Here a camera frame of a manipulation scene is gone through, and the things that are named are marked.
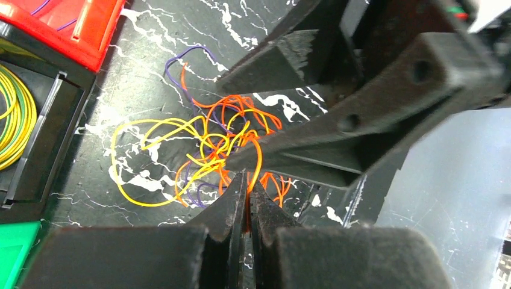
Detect orange wire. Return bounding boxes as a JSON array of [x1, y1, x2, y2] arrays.
[[174, 61, 293, 234]]

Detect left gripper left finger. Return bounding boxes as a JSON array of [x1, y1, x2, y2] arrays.
[[20, 172, 248, 288]]

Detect black plastic bin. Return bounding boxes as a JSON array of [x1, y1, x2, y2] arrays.
[[1, 20, 96, 224]]

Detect green plastic bin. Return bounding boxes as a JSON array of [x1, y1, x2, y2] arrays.
[[1, 221, 40, 288]]

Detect red plastic bin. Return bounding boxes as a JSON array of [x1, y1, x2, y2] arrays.
[[1, 0, 126, 72]]

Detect purple wire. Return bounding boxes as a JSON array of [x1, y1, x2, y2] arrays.
[[163, 45, 240, 209]]

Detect yellow green wire coil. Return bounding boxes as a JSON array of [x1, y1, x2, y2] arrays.
[[0, 63, 38, 172]]

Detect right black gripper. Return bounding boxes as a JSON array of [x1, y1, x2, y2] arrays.
[[217, 1, 510, 189]]

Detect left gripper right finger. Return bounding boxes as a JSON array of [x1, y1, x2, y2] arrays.
[[249, 184, 451, 288]]

